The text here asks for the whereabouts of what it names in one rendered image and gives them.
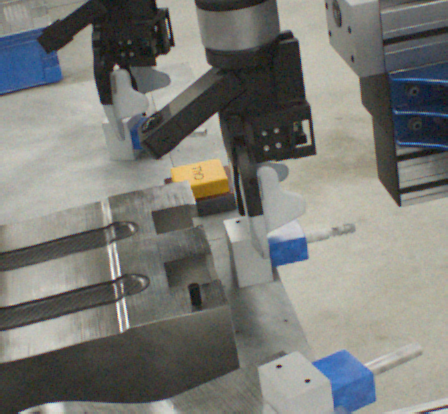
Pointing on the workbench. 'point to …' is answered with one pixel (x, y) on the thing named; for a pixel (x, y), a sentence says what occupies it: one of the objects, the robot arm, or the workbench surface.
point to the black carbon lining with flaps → (26, 311)
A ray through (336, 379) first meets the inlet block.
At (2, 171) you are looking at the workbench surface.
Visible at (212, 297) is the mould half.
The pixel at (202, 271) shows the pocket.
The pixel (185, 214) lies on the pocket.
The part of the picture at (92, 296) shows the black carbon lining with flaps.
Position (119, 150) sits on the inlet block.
